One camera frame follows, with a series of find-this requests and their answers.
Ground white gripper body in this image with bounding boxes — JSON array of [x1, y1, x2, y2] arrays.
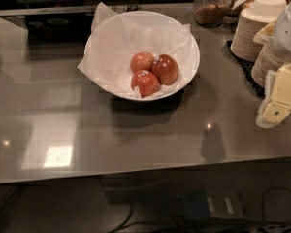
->
[[273, 2, 291, 61]]

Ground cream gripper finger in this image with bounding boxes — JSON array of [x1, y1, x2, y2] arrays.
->
[[256, 63, 291, 128], [253, 21, 275, 45]]

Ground red apple front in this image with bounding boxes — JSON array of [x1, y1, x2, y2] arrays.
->
[[131, 70, 161, 98]]

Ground dark red apple right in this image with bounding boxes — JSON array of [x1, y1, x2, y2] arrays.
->
[[151, 54, 179, 85]]

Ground red apple back left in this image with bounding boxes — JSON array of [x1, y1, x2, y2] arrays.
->
[[130, 51, 155, 73]]

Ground front stack paper bowls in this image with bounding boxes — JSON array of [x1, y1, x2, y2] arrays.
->
[[251, 43, 284, 87]]

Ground stack paper bowls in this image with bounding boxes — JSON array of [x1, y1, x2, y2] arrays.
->
[[251, 43, 284, 87], [230, 0, 287, 62]]

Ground back stack paper bowls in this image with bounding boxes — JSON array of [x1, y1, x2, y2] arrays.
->
[[230, 0, 287, 62]]

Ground black rubber mat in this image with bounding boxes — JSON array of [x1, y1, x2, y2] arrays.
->
[[226, 41, 265, 98]]

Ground glass jar with grains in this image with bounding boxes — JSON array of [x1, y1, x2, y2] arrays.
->
[[193, 0, 232, 27]]

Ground dark box under table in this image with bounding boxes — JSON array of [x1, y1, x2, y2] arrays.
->
[[181, 190, 247, 222]]

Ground white paper liner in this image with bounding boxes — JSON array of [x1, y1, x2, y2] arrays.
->
[[76, 1, 193, 99]]

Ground black cable on floor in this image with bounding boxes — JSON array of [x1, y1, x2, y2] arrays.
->
[[107, 186, 291, 233]]

